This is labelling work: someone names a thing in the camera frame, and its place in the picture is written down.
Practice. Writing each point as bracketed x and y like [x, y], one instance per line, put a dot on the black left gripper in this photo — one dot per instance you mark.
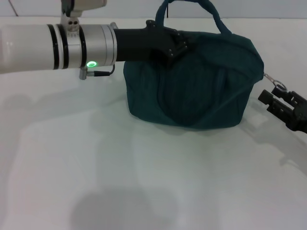
[139, 45]

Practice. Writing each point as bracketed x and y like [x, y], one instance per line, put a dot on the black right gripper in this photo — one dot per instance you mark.
[299, 117]

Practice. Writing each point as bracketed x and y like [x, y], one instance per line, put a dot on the dark teal insulated lunch bag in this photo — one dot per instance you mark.
[196, 86]

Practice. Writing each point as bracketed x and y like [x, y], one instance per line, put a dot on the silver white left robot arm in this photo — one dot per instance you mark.
[36, 48]

